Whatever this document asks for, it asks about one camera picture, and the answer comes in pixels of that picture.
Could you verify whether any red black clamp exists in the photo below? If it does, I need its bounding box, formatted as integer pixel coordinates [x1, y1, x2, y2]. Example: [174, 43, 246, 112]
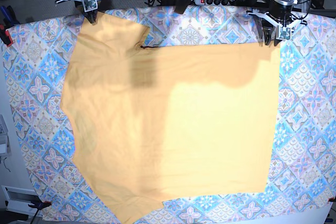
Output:
[0, 24, 13, 47]

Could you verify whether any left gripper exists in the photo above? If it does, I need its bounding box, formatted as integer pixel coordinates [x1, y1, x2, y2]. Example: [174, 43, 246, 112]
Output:
[247, 9, 308, 46]

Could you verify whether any orange black clamp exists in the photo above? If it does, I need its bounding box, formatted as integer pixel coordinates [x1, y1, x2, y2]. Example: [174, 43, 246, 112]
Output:
[28, 200, 51, 210]

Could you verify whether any white power strip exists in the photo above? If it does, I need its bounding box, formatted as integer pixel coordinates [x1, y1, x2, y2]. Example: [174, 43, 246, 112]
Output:
[193, 0, 247, 6]

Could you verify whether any yellow T-shirt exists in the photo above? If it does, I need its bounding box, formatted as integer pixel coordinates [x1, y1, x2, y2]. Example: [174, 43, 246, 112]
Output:
[61, 13, 280, 223]

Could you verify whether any patterned blue tablecloth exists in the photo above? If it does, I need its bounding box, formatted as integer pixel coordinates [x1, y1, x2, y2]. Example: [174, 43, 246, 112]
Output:
[1, 6, 335, 223]

